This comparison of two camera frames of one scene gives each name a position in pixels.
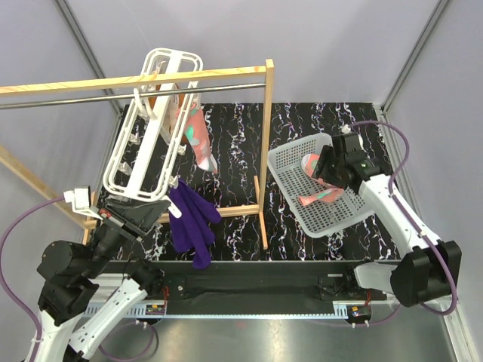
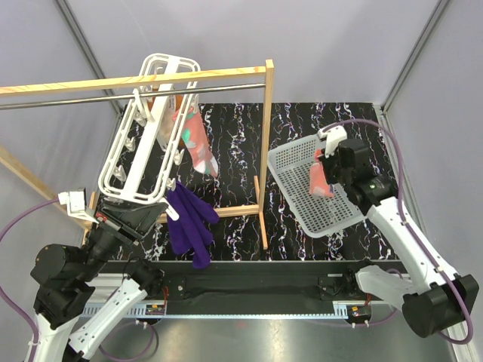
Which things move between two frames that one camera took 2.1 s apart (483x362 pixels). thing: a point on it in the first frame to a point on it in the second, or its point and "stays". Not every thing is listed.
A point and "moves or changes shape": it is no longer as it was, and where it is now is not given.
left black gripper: x=135 y=220 stays
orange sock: x=181 y=94 moves or changes shape
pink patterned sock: x=309 y=163 moves or changes shape
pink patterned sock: x=197 y=136 moves or changes shape
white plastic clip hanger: x=146 y=161 stays
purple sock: x=194 y=231 stays
